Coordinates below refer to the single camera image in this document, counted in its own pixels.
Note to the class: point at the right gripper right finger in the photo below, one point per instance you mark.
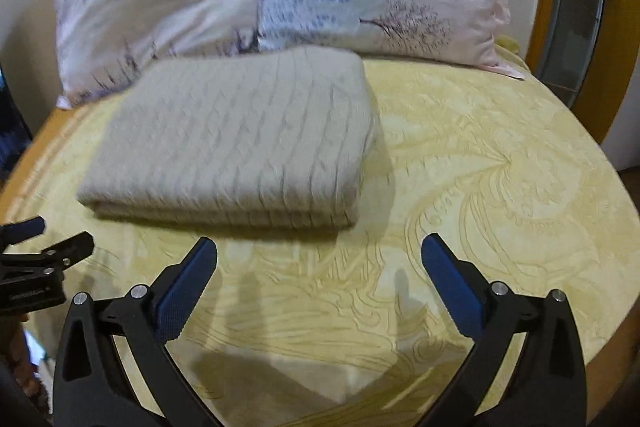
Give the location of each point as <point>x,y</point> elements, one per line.
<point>548,385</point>

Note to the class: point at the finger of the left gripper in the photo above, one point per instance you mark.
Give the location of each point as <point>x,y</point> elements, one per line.
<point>19,232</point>
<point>70,251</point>

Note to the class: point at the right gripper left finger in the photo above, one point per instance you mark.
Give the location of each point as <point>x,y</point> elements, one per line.
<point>91,387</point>

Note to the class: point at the beige cable-knit sweater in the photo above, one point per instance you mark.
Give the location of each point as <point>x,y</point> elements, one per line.
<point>263,140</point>

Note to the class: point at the yellow patterned bedspread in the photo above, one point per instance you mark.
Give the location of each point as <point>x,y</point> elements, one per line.
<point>315,328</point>

